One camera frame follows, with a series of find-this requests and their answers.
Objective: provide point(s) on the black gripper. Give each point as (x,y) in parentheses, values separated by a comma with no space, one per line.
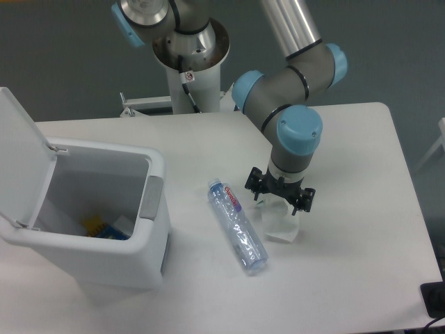
(287,187)

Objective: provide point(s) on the white paper wrapper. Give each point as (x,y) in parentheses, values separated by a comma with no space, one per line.
(279,224)

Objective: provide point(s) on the clear plastic water bottle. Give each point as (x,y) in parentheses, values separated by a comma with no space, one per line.
(247,245)

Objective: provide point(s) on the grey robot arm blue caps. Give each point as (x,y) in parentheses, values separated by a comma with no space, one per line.
(274,104)

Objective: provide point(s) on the white trash can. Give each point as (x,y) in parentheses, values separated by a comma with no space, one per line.
(96,210)

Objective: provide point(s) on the yellow blue trash item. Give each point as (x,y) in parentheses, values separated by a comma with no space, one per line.
(95,227)

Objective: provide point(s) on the white trash can lid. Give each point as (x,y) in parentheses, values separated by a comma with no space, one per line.
(27,163)

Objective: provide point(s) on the white furniture leg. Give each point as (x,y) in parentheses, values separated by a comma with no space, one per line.
(436,150)

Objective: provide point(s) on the black device at edge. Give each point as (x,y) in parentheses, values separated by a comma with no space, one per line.
(433,298)

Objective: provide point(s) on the white metal base frame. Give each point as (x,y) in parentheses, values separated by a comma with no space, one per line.
(146,102)

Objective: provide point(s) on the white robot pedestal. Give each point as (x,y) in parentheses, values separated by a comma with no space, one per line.
(194,58)

